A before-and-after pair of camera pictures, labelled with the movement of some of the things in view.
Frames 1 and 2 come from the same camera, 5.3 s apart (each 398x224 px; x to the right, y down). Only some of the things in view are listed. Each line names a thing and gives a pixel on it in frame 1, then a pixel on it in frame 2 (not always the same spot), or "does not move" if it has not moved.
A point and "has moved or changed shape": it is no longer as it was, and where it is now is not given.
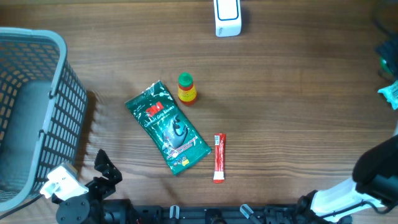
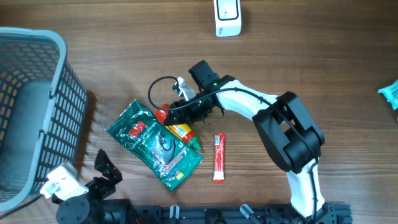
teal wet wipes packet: x=390 y=93 does not move
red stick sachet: x=219 y=145 does not move
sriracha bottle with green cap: x=186 y=91 has moved or changed shape
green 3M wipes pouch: x=158 y=114 has moved or changed shape
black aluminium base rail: x=115 y=213 does not move
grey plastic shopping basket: x=43 y=106 does not move
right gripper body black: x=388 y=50 -> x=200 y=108
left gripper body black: x=99 y=189 does not move
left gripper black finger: x=102 y=164 does not move
